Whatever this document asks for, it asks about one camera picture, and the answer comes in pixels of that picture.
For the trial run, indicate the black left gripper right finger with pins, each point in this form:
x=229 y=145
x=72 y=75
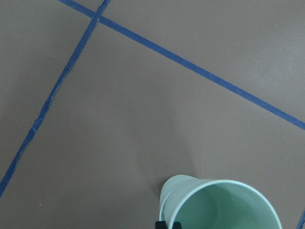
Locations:
x=177 y=225

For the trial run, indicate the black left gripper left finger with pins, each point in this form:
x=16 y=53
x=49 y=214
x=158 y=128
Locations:
x=160 y=225

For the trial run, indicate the green cup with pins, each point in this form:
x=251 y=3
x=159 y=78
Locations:
x=215 y=204

